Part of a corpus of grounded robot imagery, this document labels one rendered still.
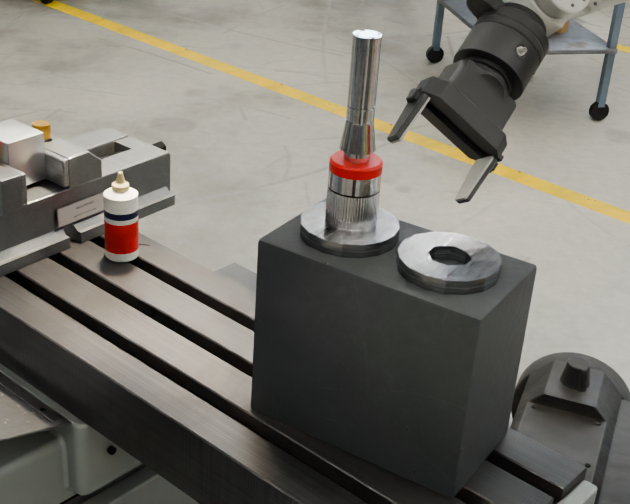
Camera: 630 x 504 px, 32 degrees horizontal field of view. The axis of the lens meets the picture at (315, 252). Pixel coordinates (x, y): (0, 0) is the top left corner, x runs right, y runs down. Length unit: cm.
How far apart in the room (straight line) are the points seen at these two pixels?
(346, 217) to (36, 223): 48
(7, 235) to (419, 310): 57
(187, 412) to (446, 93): 44
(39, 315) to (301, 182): 266
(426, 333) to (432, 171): 310
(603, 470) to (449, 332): 80
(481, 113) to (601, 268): 231
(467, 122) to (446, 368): 37
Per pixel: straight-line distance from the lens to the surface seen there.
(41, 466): 122
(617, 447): 174
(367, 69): 92
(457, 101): 120
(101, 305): 124
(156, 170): 144
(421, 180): 392
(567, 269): 346
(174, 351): 115
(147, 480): 134
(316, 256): 95
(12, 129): 134
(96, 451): 122
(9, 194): 129
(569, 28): 484
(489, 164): 123
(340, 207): 96
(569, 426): 172
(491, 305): 91
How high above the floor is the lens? 158
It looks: 28 degrees down
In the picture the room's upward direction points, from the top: 4 degrees clockwise
